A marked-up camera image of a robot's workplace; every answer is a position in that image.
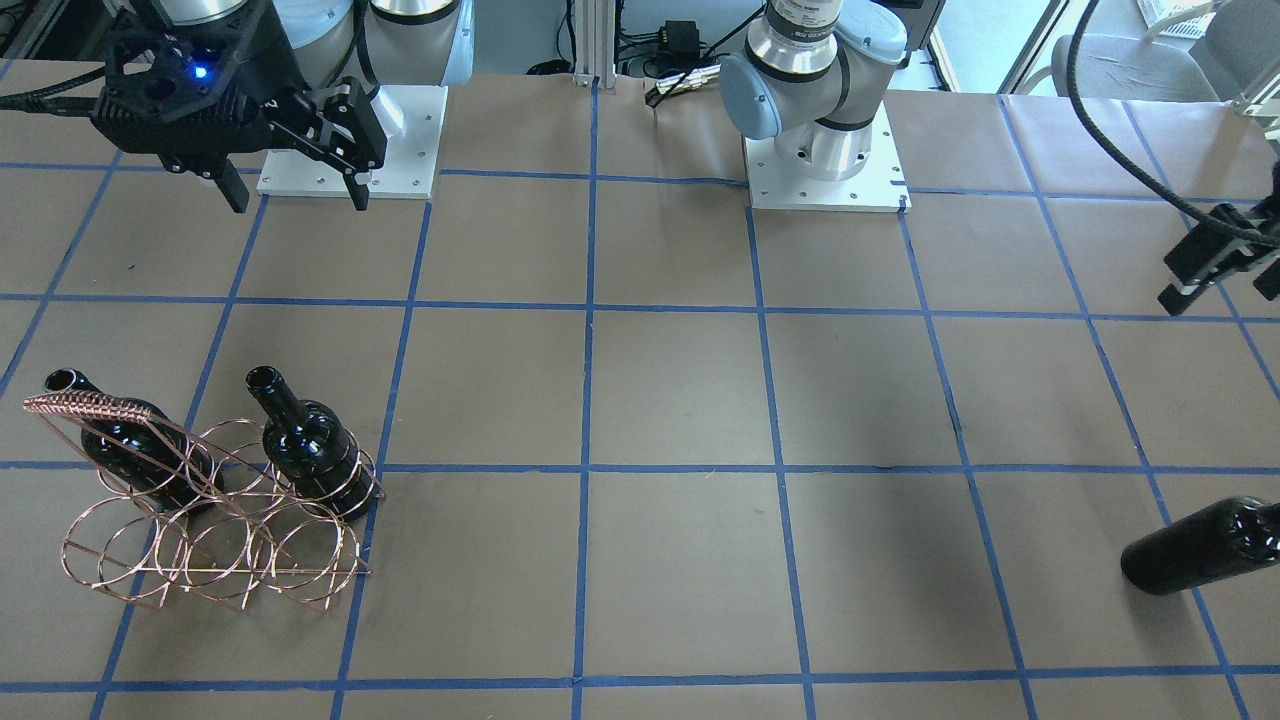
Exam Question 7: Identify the dark bottle under basket handle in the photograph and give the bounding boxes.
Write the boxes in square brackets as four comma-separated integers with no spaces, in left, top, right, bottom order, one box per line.
[79,397,225,515]

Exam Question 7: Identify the dark bottle at basket corner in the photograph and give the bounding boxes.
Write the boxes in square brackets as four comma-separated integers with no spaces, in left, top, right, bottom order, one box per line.
[244,365,375,521]

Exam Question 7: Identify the copper wire wine basket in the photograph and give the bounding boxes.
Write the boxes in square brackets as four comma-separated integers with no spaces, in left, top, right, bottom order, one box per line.
[23,389,372,612]

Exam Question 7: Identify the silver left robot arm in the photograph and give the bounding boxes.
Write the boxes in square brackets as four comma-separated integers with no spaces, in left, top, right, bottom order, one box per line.
[718,1,1277,316]

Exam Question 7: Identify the aluminium frame post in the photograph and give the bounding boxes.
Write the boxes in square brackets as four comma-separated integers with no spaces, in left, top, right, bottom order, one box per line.
[570,0,620,94]

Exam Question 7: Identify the grey chair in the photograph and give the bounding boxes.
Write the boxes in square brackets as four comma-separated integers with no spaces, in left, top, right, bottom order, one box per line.
[1076,1,1279,102]

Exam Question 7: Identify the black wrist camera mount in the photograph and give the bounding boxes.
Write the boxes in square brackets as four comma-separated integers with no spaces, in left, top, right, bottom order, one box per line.
[91,1,308,158]

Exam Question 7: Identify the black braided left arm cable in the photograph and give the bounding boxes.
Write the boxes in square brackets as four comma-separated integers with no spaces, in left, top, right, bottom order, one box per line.
[1065,0,1280,249]

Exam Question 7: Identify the black power adapter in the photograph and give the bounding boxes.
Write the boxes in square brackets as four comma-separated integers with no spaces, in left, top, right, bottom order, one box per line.
[658,19,701,67]

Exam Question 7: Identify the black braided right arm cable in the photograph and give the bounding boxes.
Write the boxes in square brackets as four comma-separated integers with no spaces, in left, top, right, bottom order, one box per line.
[0,85,106,117]

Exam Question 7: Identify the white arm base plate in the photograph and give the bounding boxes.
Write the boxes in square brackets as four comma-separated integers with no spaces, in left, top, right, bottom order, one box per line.
[742,102,913,213]
[256,85,449,201]

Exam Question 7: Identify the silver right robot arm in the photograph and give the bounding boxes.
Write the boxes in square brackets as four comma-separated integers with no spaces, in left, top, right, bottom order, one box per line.
[95,1,475,211]

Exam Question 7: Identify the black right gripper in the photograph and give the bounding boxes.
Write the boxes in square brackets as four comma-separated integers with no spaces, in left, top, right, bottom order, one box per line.
[205,78,388,214]

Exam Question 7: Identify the dark wine bottle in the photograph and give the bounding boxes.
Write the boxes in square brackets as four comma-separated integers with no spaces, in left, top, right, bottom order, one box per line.
[1120,496,1279,596]

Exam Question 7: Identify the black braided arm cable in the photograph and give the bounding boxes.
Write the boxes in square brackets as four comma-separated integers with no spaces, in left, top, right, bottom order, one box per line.
[1065,0,1280,249]
[0,85,106,117]

